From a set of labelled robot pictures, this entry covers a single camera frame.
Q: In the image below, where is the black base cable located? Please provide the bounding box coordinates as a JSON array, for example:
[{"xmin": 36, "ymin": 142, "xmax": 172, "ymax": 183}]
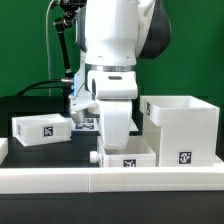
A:
[{"xmin": 15, "ymin": 79, "xmax": 75, "ymax": 97}]

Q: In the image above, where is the white drawer box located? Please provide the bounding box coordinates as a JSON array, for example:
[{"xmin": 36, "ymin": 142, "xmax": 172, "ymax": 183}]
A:
[
  {"xmin": 90, "ymin": 136, "xmax": 156, "ymax": 167},
  {"xmin": 12, "ymin": 114, "xmax": 71, "ymax": 147}
]

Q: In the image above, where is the white rear drawer box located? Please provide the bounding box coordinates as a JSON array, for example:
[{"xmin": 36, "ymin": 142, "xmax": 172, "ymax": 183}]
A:
[{"xmin": 12, "ymin": 114, "xmax": 71, "ymax": 147}]

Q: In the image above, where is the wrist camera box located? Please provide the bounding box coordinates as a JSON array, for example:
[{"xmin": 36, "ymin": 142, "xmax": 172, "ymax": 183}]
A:
[{"xmin": 69, "ymin": 95, "xmax": 99, "ymax": 124}]

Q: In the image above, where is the marker tag sheet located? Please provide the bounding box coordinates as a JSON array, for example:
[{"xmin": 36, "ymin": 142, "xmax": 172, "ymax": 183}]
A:
[{"xmin": 68, "ymin": 118, "xmax": 99, "ymax": 132}]

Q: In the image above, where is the white front barrier wall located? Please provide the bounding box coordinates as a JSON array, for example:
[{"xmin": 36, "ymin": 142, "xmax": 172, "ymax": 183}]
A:
[{"xmin": 0, "ymin": 166, "xmax": 224, "ymax": 194}]

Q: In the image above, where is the white drawer cabinet frame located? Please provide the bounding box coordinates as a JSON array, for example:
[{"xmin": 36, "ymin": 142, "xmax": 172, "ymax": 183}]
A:
[{"xmin": 140, "ymin": 96, "xmax": 220, "ymax": 167}]

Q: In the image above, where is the white left barrier wall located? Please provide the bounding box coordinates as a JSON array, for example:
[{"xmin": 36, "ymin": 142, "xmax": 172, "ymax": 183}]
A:
[{"xmin": 0, "ymin": 138, "xmax": 8, "ymax": 165}]

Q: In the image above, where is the white hanging cable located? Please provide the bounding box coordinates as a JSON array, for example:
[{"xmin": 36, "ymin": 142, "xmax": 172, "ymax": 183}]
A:
[{"xmin": 45, "ymin": 0, "xmax": 56, "ymax": 97}]

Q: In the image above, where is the white front drawer box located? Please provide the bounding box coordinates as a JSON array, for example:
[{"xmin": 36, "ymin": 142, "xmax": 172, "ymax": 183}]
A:
[{"xmin": 90, "ymin": 136, "xmax": 156, "ymax": 167}]

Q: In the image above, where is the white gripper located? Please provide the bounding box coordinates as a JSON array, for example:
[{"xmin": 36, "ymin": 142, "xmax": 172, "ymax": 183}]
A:
[{"xmin": 87, "ymin": 70, "xmax": 138, "ymax": 150}]

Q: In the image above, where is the white barrier wall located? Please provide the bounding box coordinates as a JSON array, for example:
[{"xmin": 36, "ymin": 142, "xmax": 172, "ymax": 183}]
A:
[
  {"xmin": 0, "ymin": 138, "xmax": 8, "ymax": 165},
  {"xmin": 0, "ymin": 166, "xmax": 224, "ymax": 194}
]

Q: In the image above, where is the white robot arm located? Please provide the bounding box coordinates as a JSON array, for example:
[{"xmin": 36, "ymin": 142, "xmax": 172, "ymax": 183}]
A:
[{"xmin": 77, "ymin": 0, "xmax": 171, "ymax": 149}]

